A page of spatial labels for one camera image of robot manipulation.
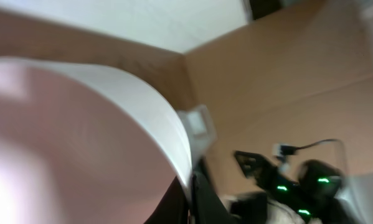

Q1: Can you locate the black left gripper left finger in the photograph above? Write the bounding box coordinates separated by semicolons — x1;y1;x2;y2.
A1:
144;177;189;224

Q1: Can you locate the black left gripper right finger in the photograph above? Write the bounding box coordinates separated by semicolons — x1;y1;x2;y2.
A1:
191;159;236;224

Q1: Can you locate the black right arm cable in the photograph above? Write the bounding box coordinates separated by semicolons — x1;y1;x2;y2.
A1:
273;138;349;169

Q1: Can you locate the clear plastic bin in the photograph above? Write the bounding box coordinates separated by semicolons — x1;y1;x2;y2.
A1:
177;105;217;166

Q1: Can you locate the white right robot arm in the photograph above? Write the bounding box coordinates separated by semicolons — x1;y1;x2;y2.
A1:
234;151;373;223

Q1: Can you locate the white bowl with rice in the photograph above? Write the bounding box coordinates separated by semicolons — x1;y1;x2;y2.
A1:
0;58;192;223

